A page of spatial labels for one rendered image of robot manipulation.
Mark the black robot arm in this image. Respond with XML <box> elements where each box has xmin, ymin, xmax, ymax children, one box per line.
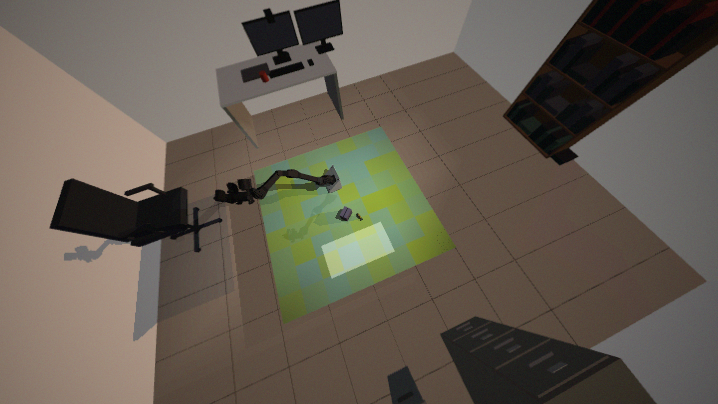
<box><xmin>226</xmin><ymin>169</ymin><xmax>336</xmax><ymax>204</ymax></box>

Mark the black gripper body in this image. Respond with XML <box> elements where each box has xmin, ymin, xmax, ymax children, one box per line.
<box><xmin>215</xmin><ymin>190</ymin><xmax>243</xmax><ymax>205</ymax></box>

